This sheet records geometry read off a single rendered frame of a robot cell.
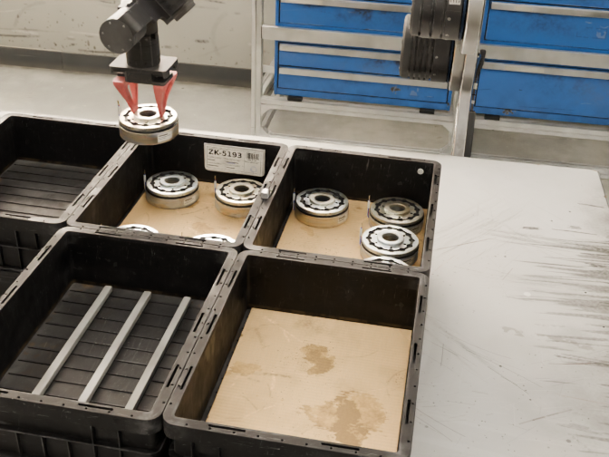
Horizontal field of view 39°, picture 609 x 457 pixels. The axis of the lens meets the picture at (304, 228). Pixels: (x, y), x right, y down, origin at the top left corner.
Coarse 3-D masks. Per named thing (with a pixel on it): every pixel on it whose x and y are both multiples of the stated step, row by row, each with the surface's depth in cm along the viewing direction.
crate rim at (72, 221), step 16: (256, 144) 169; (272, 144) 169; (112, 176) 155; (272, 176) 157; (96, 192) 149; (80, 208) 144; (256, 208) 147; (80, 224) 140; (192, 240) 137; (208, 240) 137; (240, 240) 137
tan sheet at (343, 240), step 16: (352, 208) 168; (288, 224) 162; (304, 224) 162; (352, 224) 163; (368, 224) 163; (288, 240) 157; (304, 240) 157; (320, 240) 157; (336, 240) 158; (352, 240) 158; (352, 256) 153
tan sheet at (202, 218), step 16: (144, 192) 171; (208, 192) 172; (144, 208) 165; (192, 208) 166; (208, 208) 166; (128, 224) 160; (144, 224) 160; (160, 224) 160; (176, 224) 161; (192, 224) 161; (208, 224) 161; (224, 224) 161; (240, 224) 161
